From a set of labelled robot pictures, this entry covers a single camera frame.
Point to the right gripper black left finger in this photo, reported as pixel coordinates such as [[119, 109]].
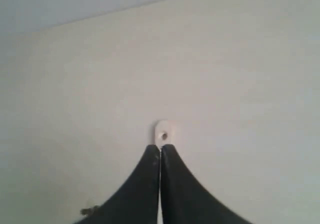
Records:
[[137, 200]]

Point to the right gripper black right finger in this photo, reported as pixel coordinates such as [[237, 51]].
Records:
[[184, 200]]

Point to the white paint brush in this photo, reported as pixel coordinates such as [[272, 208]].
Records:
[[164, 133]]

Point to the pile of brown beans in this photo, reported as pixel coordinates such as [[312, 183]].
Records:
[[89, 210]]

